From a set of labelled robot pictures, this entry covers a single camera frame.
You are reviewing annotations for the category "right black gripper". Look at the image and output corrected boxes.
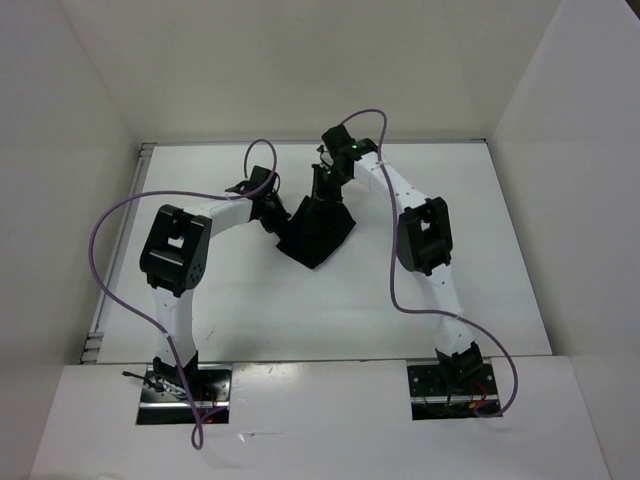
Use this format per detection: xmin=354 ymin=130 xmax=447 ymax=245
xmin=307 ymin=164 xmax=350 ymax=215

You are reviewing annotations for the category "black skirt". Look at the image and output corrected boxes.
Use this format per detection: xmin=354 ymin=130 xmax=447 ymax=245
xmin=276 ymin=196 xmax=356 ymax=269

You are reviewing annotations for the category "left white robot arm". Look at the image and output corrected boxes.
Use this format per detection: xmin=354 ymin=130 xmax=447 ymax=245
xmin=140 ymin=192 xmax=290 ymax=400

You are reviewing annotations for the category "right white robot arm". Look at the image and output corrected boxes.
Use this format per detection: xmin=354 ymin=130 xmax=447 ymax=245
xmin=313 ymin=139 xmax=483 ymax=393

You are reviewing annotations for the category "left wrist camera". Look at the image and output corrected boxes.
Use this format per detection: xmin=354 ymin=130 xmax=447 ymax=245
xmin=247 ymin=165 xmax=276 ymax=197

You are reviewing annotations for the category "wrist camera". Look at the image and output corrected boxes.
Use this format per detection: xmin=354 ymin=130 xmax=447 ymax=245
xmin=247 ymin=165 xmax=276 ymax=197
xmin=321 ymin=124 xmax=355 ymax=157

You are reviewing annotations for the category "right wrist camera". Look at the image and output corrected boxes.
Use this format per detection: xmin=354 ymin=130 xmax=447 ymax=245
xmin=321 ymin=124 xmax=355 ymax=157

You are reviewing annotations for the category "aluminium table frame rail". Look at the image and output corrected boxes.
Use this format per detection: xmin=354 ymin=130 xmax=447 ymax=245
xmin=79 ymin=142 xmax=158 ymax=365

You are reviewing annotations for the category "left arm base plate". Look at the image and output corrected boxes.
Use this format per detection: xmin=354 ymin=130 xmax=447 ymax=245
xmin=136 ymin=364 xmax=232 ymax=426

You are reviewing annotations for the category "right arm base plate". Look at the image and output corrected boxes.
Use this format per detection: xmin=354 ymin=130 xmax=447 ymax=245
xmin=407 ymin=363 xmax=501 ymax=421

